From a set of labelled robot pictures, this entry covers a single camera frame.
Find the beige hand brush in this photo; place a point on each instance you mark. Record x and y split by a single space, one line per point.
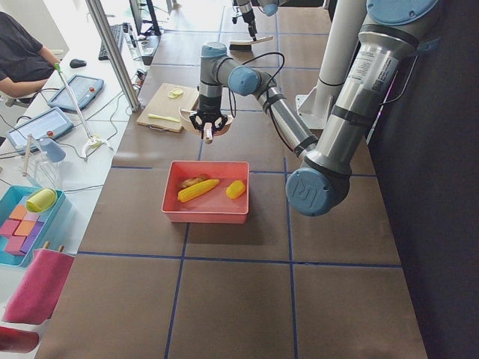
246 45

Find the yellow-green cup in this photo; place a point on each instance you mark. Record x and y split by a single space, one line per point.
41 200

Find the beige plastic dustpan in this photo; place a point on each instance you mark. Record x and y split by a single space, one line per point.
208 134

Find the teach pendant near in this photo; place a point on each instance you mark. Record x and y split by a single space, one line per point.
53 123

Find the wooden cutting board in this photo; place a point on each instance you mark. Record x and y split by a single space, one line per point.
161 104

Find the lemon slice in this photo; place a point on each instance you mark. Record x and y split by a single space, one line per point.
175 93

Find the toy ginger root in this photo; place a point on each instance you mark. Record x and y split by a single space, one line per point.
192 181

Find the pink cloth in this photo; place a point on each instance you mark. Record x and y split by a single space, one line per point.
35 298

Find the yellow toy corn cob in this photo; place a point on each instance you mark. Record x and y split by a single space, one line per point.
197 190

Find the teal tray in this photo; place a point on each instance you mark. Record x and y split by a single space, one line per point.
19 194

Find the red plastic bin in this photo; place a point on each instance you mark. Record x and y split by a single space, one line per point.
207 192

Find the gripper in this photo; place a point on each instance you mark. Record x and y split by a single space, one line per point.
248 16
208 104

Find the teach pendant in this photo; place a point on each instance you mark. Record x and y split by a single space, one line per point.
53 123
85 89

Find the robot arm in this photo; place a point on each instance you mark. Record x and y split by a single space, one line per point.
269 7
367 41

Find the reacher grabber tool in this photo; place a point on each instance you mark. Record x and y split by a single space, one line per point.
93 141

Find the seated person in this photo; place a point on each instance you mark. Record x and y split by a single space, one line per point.
26 64

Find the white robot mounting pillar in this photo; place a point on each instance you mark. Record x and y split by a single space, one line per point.
315 107

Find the yellow toy potato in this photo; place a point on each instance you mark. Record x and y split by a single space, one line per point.
235 189

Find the black computer mouse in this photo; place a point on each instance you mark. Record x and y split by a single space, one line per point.
77 63

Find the coloured foam blocks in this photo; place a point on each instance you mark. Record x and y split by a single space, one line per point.
20 230

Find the aluminium frame post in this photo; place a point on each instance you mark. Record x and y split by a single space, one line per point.
99 18

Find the blue paper cup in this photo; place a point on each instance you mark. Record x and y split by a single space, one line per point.
53 151

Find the yellow plastic knife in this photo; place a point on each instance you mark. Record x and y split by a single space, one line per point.
160 117

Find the wooden rack stand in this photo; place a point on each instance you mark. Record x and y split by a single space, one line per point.
37 168

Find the teach pendant far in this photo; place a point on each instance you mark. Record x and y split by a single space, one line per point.
85 89

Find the red object at corner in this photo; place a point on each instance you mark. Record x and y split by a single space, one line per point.
18 341

